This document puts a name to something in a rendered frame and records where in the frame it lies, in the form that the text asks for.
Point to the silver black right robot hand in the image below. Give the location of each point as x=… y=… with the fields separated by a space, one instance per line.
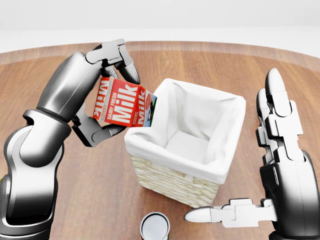
x=292 y=185

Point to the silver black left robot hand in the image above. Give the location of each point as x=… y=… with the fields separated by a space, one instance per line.
x=67 y=80

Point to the red white milk carton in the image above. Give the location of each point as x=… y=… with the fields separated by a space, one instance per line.
x=120 y=105

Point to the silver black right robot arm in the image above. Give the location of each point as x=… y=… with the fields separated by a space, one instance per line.
x=295 y=237

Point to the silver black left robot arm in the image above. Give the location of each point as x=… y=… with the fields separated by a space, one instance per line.
x=30 y=175

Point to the white wicker basket with liner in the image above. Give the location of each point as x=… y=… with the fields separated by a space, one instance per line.
x=175 y=175

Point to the tin with silver lid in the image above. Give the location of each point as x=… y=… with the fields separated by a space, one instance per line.
x=154 y=226

